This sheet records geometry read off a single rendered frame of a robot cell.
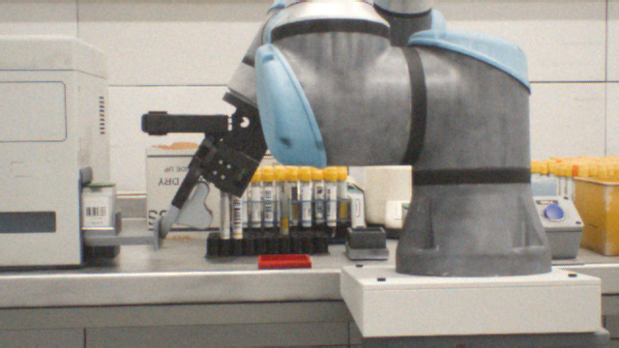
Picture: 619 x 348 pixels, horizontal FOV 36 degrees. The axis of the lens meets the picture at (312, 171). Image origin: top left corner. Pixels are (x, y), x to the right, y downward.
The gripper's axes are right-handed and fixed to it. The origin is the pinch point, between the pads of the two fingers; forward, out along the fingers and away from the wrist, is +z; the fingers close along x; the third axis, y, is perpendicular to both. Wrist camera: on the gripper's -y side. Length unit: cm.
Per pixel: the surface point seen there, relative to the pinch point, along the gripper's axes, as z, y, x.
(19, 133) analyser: -2.4, -21.2, -4.6
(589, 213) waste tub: -30, 51, 4
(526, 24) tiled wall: -62, 42, 60
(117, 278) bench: 7.1, -1.5, -8.6
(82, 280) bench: 9.4, -5.1, -8.6
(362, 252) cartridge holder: -10.1, 24.9, -1.7
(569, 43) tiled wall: -63, 51, 60
